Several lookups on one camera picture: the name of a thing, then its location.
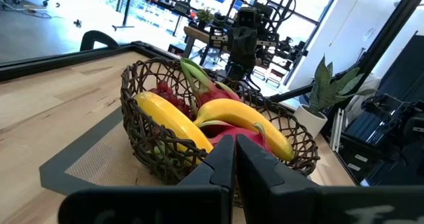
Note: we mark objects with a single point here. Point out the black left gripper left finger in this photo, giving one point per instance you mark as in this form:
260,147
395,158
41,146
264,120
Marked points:
212,177

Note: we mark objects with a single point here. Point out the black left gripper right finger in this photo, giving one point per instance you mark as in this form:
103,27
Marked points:
265,184

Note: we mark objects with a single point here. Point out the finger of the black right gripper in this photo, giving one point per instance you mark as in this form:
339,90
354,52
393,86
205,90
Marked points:
237,48
250,48

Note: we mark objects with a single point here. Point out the pink dragon fruit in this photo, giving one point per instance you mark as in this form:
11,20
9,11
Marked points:
215,93
251,138

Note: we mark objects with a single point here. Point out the yellow banana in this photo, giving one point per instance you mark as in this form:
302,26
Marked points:
165,116
238,113

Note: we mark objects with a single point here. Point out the red grape bunch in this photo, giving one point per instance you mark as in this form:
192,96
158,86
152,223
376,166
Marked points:
163,85

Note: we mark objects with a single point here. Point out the dark purple grape bunch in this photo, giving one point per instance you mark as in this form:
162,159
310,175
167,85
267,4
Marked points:
179,103

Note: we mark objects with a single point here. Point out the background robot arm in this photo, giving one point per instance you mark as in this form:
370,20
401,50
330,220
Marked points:
397,114

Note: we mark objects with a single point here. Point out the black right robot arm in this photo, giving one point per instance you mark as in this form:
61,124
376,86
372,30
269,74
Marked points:
285,48

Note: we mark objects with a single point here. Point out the dark brown wicker basket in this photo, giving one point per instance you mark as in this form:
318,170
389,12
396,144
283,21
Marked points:
139,134

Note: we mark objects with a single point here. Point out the background wooden table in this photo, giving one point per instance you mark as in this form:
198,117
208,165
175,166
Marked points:
195,33

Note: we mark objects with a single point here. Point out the small background potted plant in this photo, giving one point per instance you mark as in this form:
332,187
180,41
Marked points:
204,15

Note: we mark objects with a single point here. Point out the green plant in white pot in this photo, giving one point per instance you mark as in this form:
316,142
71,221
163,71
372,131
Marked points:
309,119

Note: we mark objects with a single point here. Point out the white metal rails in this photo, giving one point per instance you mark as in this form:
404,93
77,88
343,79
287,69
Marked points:
336,131

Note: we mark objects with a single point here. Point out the black standing desk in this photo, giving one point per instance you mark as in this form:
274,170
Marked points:
127,12

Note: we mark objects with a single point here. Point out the black storage crate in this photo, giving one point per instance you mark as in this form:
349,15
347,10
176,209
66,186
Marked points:
364,157

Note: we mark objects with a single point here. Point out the black-bordered silicone baking mat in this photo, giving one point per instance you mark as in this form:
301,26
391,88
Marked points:
99,161

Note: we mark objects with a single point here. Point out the white cloth bag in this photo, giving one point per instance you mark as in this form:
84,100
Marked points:
367,85

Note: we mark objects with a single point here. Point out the black partition panel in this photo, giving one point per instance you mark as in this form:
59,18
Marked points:
404,68

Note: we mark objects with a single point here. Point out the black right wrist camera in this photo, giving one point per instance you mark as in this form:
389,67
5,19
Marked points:
247,18

